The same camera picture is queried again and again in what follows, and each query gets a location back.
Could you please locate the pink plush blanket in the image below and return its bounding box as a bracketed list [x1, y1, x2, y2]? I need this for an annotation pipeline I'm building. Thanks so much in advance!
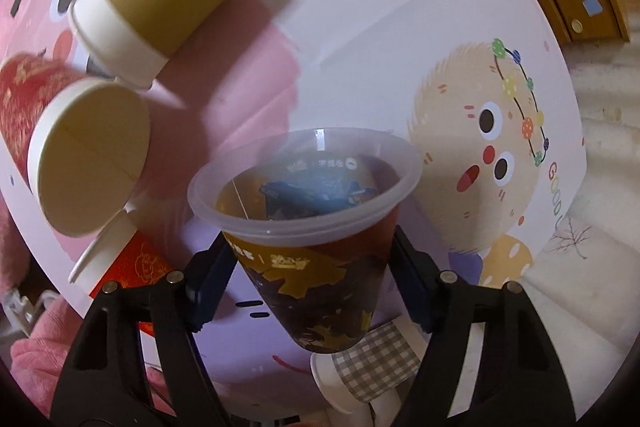
[0, 190, 177, 417]

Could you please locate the cartoon printed tablecloth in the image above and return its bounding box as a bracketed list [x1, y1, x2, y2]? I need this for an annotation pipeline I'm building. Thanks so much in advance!
[0, 0, 587, 423]

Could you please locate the white floral curtain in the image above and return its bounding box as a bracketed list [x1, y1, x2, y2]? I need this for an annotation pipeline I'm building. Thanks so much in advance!
[521, 11, 639, 426]

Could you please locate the small red paper cup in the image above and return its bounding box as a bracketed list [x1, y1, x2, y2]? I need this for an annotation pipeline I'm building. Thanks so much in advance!
[67, 200, 177, 338]

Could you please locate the large red paper cup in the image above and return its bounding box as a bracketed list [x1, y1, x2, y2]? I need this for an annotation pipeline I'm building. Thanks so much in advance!
[1, 53, 151, 237]

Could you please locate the dark patterned plastic cup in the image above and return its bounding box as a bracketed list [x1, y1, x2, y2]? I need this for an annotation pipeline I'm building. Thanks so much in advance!
[188, 128, 422, 353]

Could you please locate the checkered white paper cup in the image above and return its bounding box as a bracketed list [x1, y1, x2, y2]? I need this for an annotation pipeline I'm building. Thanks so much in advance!
[310, 315, 427, 414]

